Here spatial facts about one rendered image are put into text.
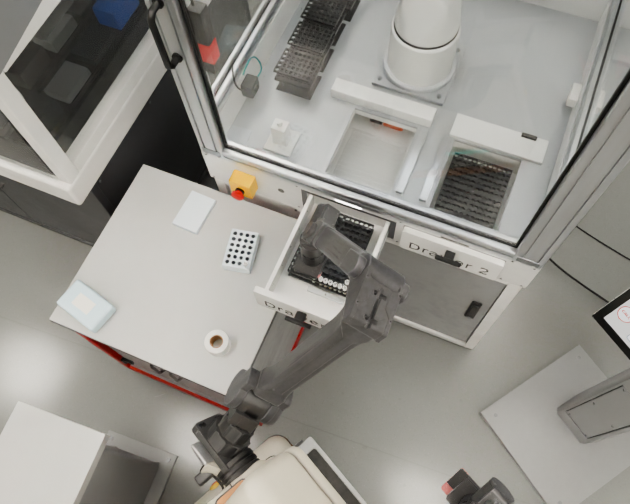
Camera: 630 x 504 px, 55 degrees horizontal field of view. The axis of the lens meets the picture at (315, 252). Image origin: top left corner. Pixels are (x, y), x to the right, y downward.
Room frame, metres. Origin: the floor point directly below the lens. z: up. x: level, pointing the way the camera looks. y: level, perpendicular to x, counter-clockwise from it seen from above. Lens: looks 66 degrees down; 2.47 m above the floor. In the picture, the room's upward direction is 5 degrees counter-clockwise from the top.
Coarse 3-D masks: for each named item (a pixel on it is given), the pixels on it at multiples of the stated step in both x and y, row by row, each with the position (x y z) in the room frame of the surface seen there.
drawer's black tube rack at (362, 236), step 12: (348, 216) 0.78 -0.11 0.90; (336, 228) 0.76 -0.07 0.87; (348, 228) 0.75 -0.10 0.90; (360, 228) 0.76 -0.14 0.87; (372, 228) 0.74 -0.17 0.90; (360, 240) 0.71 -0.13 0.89; (300, 276) 0.63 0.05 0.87; (324, 276) 0.61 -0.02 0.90; (336, 276) 0.60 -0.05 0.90; (324, 288) 0.58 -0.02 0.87
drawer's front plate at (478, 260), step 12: (408, 228) 0.71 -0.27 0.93; (408, 240) 0.70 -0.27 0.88; (420, 240) 0.68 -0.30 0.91; (432, 240) 0.67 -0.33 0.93; (444, 240) 0.67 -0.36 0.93; (420, 252) 0.68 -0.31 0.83; (432, 252) 0.66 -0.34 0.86; (444, 252) 0.65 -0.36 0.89; (456, 252) 0.63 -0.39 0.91; (468, 252) 0.63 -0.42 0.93; (480, 252) 0.62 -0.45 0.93; (468, 264) 0.61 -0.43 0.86; (480, 264) 0.60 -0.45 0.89; (492, 264) 0.59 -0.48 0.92; (492, 276) 0.58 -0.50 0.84
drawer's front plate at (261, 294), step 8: (256, 288) 0.58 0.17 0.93; (256, 296) 0.57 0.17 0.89; (264, 296) 0.56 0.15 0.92; (272, 296) 0.55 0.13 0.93; (280, 296) 0.55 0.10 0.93; (264, 304) 0.56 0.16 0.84; (280, 304) 0.54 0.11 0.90; (288, 304) 0.53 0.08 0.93; (296, 304) 0.52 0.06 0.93; (304, 304) 0.52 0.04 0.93; (280, 312) 0.54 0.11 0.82; (304, 312) 0.50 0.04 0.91; (312, 312) 0.50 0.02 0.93; (320, 312) 0.49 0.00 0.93; (312, 320) 0.49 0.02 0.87; (320, 320) 0.48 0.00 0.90; (328, 320) 0.47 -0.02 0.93
